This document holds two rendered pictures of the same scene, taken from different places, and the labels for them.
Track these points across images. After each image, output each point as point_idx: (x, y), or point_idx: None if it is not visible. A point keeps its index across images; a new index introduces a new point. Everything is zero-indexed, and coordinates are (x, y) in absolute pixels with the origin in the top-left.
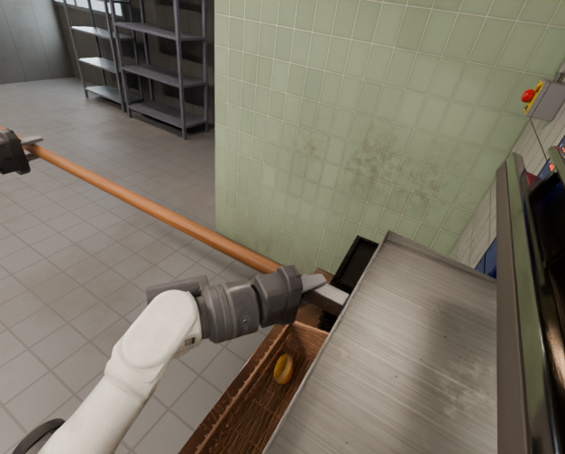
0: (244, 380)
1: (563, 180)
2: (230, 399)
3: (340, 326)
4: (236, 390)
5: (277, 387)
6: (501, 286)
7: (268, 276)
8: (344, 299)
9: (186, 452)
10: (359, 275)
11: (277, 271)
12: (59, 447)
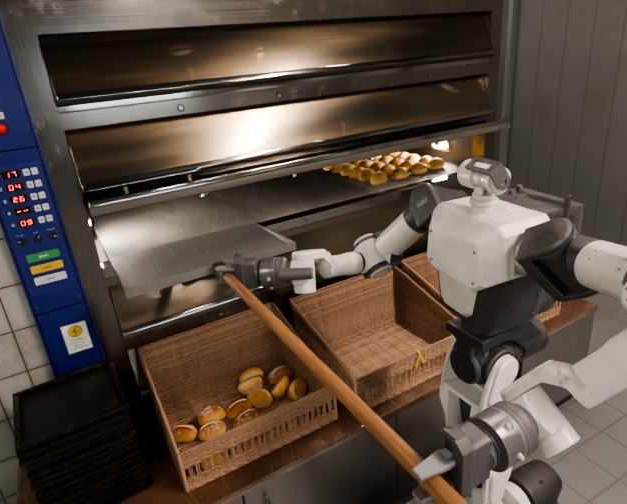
0: (251, 474)
1: (143, 180)
2: (273, 463)
3: None
4: (263, 468)
5: (228, 455)
6: (213, 188)
7: (248, 261)
8: (217, 262)
9: (322, 442)
10: (94, 406)
11: (241, 263)
12: (350, 253)
